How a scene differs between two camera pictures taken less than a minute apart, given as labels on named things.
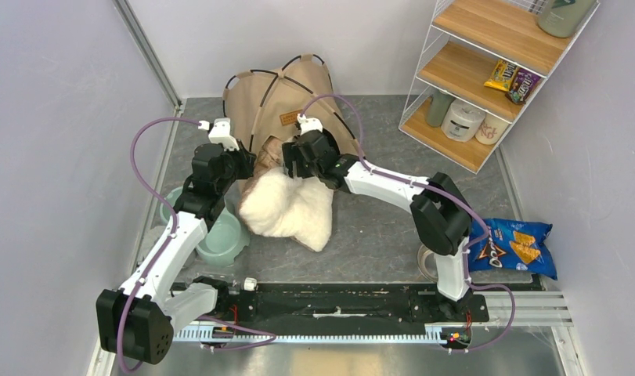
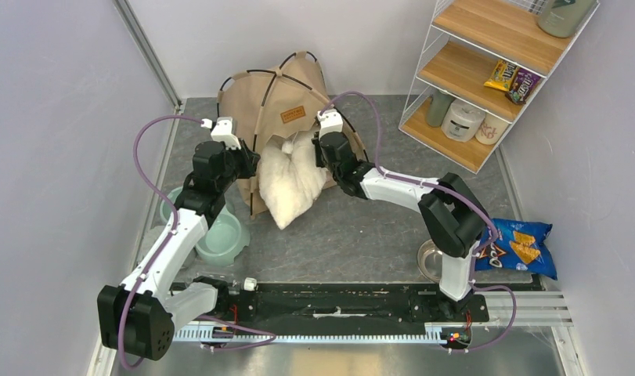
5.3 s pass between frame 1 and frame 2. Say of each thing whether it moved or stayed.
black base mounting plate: stayed
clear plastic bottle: stayed
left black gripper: stayed
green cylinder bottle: stayed
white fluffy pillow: moved
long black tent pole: moved
